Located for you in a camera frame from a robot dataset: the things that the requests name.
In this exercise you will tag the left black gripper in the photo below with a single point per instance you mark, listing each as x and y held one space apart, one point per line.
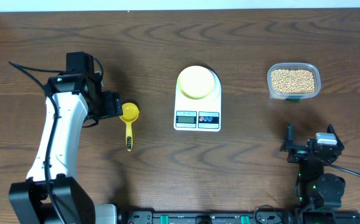
112 106

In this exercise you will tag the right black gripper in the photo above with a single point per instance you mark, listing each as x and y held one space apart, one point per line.
298 152

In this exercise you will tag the yellow plastic measuring scoop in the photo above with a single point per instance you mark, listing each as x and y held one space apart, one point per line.
130 114

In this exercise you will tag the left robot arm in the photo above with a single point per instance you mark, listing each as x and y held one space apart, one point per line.
51 192

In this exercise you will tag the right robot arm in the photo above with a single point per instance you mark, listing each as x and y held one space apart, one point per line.
318 191

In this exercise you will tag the pale yellow plastic bowl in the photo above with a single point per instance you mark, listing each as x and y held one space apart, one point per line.
196 82

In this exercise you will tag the white digital kitchen scale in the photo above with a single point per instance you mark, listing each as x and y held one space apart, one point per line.
199 115

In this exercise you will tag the clear plastic container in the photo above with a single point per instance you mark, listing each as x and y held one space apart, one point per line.
294 66

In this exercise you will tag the pile of soybeans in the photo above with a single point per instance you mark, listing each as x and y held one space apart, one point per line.
293 81

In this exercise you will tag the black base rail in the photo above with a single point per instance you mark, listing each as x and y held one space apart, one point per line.
260 216

